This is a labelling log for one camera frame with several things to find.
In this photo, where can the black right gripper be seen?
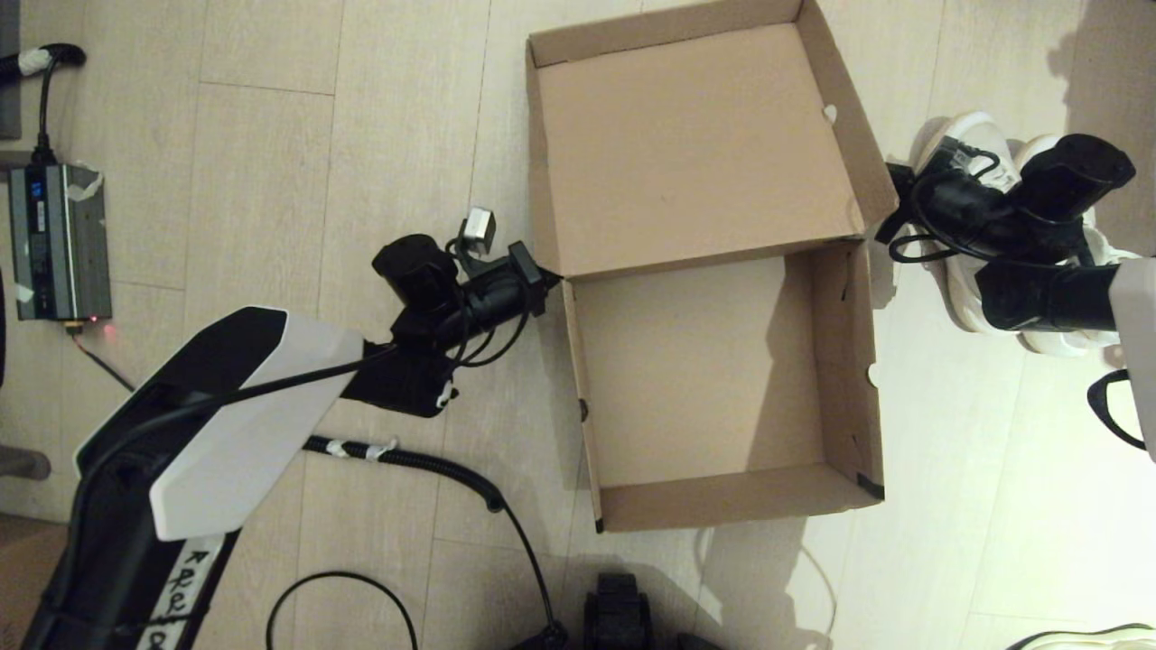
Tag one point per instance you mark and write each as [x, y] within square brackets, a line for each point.
[962, 203]

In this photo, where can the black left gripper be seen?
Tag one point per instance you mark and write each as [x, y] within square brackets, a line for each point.
[497, 289]

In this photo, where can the white mesh sneaker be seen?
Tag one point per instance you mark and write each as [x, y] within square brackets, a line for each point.
[1048, 343]
[971, 135]

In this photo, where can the brown cardboard shoe box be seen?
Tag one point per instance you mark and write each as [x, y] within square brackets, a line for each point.
[695, 162]

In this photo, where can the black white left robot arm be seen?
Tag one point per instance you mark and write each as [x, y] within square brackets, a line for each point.
[226, 424]

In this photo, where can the white black-soled sneaker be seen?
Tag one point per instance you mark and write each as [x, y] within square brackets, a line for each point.
[1111, 639]

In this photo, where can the grey power supply unit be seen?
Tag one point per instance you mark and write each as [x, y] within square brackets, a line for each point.
[59, 244]

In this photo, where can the grey round floor pad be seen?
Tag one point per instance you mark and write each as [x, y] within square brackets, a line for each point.
[23, 465]

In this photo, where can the dark grey panel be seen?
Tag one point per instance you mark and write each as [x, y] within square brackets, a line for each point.
[9, 63]

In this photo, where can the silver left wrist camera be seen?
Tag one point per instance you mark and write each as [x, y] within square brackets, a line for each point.
[479, 230]

